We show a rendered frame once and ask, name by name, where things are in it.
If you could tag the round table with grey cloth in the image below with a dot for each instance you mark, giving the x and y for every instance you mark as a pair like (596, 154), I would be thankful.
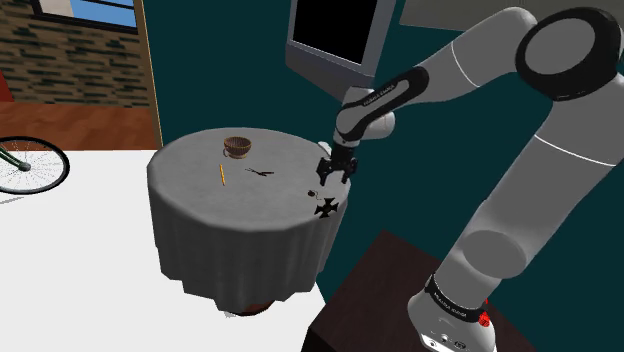
(234, 234)

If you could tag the small dark round object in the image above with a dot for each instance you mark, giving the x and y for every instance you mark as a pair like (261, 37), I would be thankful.
(312, 194)

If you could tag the yellow pencil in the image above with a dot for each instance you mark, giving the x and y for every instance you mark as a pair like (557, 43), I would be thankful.
(222, 174)

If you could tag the dark brown robot stand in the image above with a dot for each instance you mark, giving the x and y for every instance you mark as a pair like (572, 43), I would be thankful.
(370, 292)

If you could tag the grey framed monitor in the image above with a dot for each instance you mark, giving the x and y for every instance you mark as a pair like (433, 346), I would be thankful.
(336, 39)

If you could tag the brown woven basket cup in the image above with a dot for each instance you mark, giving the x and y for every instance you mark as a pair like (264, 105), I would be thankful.
(237, 146)

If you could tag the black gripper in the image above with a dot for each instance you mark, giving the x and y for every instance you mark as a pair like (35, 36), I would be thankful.
(341, 157)

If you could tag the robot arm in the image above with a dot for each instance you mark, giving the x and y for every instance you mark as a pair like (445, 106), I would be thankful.
(516, 195)

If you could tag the black cross-shaped object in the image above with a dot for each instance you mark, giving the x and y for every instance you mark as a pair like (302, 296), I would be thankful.
(326, 207)

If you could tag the window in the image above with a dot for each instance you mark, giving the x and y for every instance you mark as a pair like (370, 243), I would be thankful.
(97, 12)

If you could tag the black scissors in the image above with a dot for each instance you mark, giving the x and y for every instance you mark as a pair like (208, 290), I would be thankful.
(260, 172)

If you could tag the bicycle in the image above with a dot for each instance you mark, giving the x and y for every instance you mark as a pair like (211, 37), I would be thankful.
(29, 166)

